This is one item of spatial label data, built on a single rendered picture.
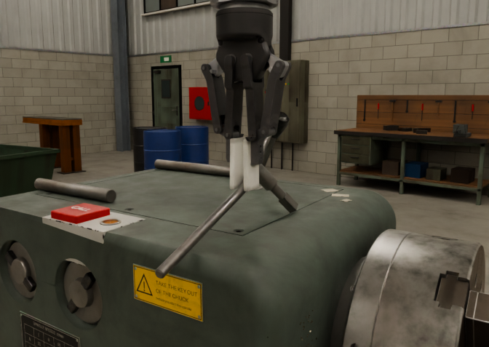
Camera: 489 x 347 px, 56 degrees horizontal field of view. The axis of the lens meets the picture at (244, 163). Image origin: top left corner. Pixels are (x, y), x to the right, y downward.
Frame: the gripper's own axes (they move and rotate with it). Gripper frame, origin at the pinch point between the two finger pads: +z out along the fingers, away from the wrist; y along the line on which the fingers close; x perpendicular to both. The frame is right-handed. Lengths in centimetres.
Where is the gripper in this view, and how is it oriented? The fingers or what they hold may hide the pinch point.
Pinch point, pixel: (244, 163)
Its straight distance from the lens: 62.7
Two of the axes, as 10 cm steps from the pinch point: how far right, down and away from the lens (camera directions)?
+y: 8.4, 0.8, -5.4
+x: 5.5, -1.3, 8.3
